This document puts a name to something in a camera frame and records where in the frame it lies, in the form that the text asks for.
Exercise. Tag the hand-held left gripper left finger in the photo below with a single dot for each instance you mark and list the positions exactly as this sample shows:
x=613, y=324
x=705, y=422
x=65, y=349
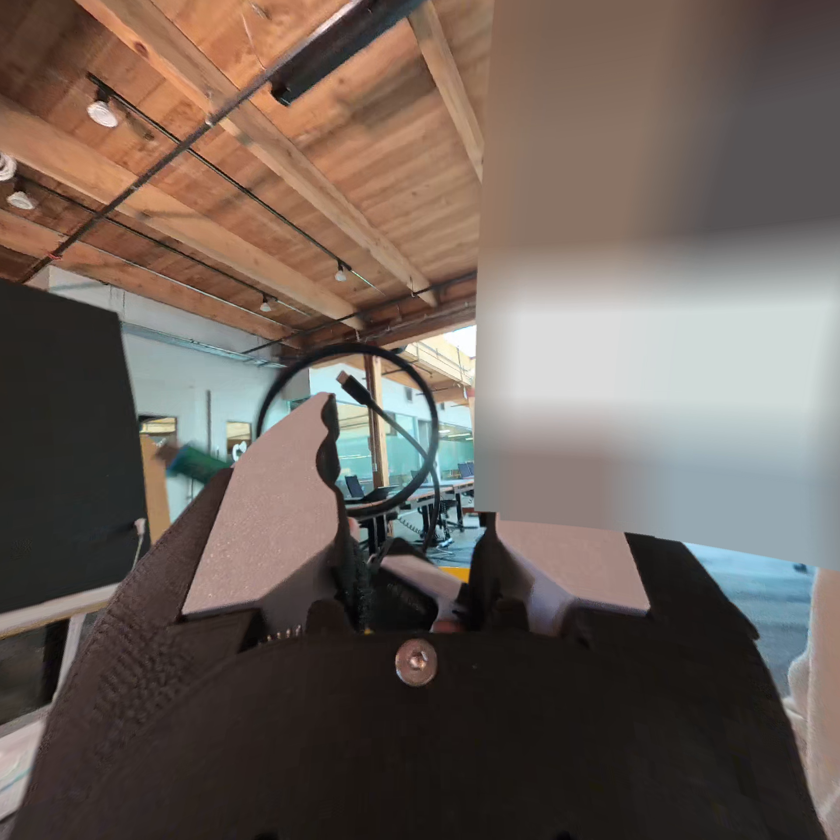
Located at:
x=275, y=525

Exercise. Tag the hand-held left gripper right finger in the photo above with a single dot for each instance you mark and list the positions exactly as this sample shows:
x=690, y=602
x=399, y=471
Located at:
x=571, y=564

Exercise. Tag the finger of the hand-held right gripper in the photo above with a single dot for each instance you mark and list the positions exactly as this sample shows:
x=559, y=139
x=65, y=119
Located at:
x=420, y=577

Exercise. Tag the wooden desk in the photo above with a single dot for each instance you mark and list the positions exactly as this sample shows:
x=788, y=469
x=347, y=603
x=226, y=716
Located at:
x=453, y=489

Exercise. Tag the black office chair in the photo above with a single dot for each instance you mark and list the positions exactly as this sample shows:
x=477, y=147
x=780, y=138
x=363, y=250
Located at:
x=354, y=487

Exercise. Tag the wooden column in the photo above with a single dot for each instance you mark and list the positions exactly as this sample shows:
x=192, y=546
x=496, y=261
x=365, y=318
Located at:
x=374, y=426

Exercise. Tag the black ceiling track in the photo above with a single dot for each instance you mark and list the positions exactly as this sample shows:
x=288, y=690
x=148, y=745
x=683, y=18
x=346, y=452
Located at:
x=341, y=46

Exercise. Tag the framed wall picture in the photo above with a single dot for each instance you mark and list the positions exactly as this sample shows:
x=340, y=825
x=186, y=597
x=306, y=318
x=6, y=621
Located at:
x=157, y=425
x=238, y=439

